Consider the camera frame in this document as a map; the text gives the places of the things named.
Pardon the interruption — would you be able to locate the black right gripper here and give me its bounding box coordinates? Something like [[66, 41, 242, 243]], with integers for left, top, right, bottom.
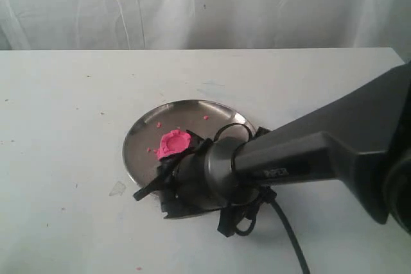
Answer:
[[159, 131, 221, 219]]

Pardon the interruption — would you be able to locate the black knife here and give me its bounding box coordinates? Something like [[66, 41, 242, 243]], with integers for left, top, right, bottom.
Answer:
[[133, 171, 175, 202]]

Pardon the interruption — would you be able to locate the pink clay lump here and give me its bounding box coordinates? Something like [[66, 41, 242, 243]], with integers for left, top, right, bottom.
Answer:
[[155, 129, 192, 160]]

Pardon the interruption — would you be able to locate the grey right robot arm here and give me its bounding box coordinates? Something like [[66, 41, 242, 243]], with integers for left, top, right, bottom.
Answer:
[[146, 64, 410, 237]]

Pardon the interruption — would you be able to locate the round steel plate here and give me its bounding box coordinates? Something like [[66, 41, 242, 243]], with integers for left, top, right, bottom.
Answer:
[[123, 99, 258, 209]]

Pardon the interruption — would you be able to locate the white backdrop curtain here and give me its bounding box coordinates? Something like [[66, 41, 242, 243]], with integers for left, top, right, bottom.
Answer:
[[1, 0, 410, 50]]

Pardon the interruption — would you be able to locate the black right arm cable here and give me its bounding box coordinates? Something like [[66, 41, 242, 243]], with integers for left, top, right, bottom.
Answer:
[[218, 187, 311, 274]]

